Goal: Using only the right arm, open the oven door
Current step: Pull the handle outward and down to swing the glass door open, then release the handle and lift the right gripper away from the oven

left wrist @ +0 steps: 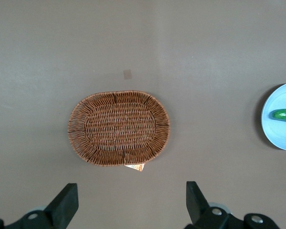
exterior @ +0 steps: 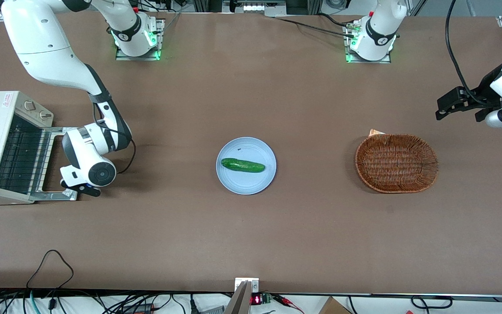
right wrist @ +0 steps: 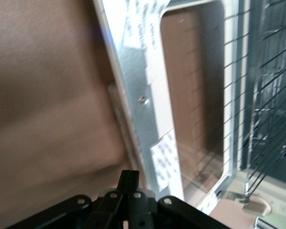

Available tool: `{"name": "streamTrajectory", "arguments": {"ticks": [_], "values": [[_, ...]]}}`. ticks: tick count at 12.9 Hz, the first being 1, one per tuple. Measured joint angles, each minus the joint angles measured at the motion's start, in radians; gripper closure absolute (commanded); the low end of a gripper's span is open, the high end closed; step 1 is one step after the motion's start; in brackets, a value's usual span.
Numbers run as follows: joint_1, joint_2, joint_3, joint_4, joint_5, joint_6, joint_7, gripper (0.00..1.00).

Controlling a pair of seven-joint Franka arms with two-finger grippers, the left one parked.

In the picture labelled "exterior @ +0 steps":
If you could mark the grey aluminium bar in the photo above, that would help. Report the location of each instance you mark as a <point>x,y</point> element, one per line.
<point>238,303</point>

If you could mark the small paper tag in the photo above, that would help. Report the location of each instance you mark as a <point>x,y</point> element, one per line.
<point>375,132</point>

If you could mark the oven door with glass window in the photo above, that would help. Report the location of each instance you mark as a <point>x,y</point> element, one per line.
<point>55,196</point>

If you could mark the white metal mounting bracket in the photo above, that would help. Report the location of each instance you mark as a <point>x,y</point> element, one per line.
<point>254,285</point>

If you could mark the silver oven knob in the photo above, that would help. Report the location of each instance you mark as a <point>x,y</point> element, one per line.
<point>29,105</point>
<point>45,115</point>

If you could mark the red digit display module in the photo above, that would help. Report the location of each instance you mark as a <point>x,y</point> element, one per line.
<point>256,300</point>

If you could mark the brown wicker basket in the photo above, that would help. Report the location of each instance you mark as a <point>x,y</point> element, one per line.
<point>397,163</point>

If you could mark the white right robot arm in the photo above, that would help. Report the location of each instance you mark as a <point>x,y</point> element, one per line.
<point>42,39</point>

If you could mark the red white warning sticker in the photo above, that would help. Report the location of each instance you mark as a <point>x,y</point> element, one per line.
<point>9,101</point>

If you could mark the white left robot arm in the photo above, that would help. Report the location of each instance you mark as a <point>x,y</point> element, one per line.
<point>379,30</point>

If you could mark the cardboard box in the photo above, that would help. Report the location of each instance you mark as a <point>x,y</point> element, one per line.
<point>334,306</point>

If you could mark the light blue round plate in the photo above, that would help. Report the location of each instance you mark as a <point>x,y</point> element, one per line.
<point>244,183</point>

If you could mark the red clip leads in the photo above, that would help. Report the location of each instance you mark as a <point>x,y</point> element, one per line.
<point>288,302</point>

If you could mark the small green circuit board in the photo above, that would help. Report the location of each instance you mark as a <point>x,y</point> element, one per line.
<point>266,298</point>

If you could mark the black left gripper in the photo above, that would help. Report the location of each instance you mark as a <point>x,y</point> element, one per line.
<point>485,92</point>

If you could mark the green cucumber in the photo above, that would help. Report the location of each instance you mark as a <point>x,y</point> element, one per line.
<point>242,165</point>

